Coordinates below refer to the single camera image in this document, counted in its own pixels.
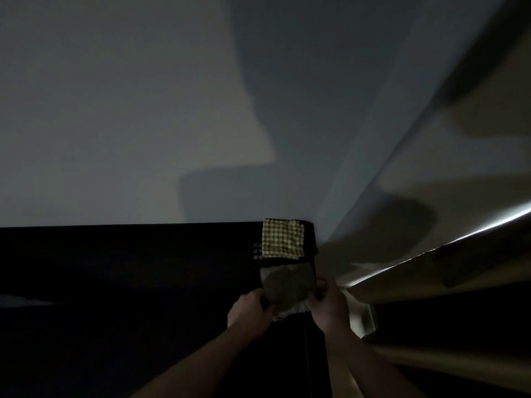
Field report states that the person's left hand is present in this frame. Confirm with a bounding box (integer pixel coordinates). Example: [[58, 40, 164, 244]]
[[227, 287, 278, 341]]

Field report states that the person's right hand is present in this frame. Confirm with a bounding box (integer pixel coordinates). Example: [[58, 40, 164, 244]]
[[309, 277, 351, 338]]

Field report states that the plain grey cleaning cloth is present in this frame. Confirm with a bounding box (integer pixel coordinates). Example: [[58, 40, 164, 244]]
[[260, 262, 318, 322]]

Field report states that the yellow checkered cloth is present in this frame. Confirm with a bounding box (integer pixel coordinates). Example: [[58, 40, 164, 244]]
[[261, 218, 306, 260]]

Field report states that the person's right forearm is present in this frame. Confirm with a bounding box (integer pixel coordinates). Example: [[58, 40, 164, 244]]
[[325, 327, 428, 398]]

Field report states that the person's left forearm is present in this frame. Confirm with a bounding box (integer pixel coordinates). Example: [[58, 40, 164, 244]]
[[131, 325, 252, 398]]

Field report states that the grey curtain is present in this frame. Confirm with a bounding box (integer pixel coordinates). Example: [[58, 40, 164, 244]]
[[344, 202, 531, 398]]

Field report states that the black table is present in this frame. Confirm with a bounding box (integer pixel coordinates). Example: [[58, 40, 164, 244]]
[[0, 221, 332, 398]]

